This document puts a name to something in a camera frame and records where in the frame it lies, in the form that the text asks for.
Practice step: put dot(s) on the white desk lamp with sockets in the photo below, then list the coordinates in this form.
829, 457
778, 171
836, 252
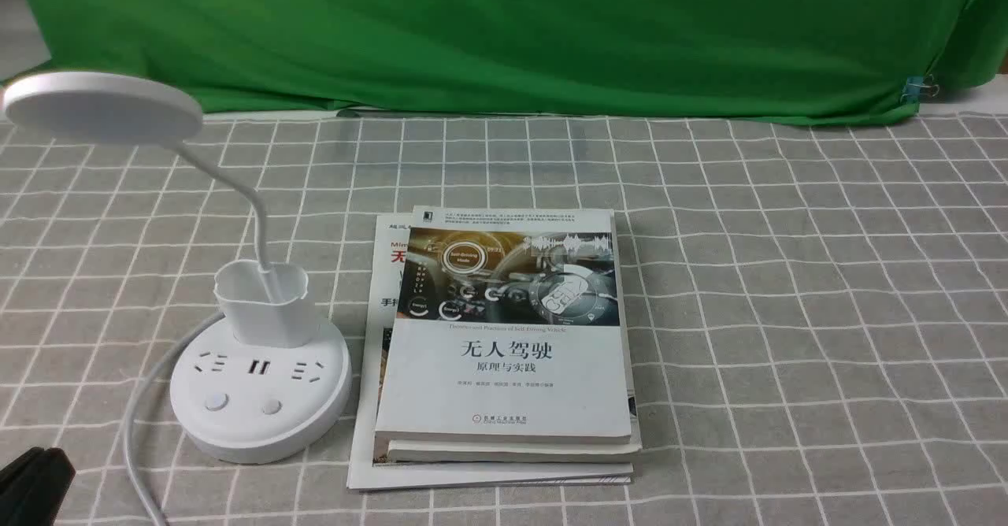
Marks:
271, 375

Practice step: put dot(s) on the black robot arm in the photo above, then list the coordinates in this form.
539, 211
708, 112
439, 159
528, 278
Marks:
34, 485

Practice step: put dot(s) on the self-driving vehicle textbook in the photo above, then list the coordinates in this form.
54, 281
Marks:
504, 368

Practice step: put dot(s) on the bottom white red-title book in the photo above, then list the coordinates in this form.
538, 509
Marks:
364, 474

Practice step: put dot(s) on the middle white book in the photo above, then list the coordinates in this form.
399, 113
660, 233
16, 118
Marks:
512, 453

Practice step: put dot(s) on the grey checkered tablecloth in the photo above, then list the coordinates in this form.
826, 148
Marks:
817, 318

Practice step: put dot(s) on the green backdrop cloth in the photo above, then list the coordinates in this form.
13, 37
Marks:
804, 62

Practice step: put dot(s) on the blue binder clip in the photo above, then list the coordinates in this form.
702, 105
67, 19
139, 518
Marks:
918, 89

